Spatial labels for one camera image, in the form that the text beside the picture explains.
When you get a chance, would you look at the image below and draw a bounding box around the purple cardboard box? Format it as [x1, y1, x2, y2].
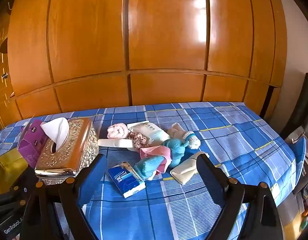
[17, 119, 48, 169]

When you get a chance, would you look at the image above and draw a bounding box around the wooden striped panel door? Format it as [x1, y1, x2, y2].
[0, 10, 17, 133]

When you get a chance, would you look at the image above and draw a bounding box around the pink brown scrunchie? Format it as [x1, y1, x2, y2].
[126, 132, 147, 152]

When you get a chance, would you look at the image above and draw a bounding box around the blue tissue pack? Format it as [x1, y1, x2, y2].
[108, 162, 146, 199]

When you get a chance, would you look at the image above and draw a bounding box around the pink cloth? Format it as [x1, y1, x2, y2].
[140, 146, 172, 175]

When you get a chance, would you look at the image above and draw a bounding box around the white tissue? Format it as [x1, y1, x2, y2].
[41, 117, 70, 153]

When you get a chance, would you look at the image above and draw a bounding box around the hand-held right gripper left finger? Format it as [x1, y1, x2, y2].
[25, 153, 108, 240]

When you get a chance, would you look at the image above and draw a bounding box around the gold tin box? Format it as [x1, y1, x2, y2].
[0, 152, 28, 196]

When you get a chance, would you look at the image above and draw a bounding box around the white wipes packet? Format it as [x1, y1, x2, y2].
[127, 120, 171, 147]

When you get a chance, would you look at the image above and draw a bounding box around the cream cloth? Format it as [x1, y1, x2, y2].
[170, 151, 203, 185]

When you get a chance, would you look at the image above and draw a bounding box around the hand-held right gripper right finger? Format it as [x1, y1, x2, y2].
[196, 152, 286, 240]

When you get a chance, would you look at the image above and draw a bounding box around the teal knitted item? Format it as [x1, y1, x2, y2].
[134, 155, 167, 180]

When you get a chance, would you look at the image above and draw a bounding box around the gold embossed tissue box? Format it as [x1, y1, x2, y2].
[34, 117, 99, 186]

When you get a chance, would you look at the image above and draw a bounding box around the pink towel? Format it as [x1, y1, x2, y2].
[107, 123, 129, 140]

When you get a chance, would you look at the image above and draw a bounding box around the beige knit gloves pair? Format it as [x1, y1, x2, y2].
[167, 122, 201, 148]

